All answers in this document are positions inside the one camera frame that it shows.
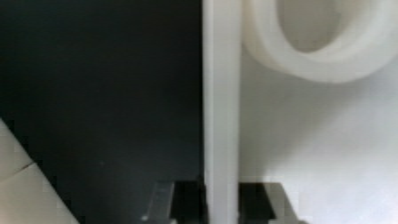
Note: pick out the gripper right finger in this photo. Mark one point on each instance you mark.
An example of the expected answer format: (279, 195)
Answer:
(265, 206)

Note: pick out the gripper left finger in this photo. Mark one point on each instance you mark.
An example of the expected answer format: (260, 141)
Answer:
(176, 204)

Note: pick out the white square table top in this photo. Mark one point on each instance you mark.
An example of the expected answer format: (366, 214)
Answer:
(300, 110)

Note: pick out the white front obstacle bar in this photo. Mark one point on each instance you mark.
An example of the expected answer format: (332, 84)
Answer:
(30, 204)

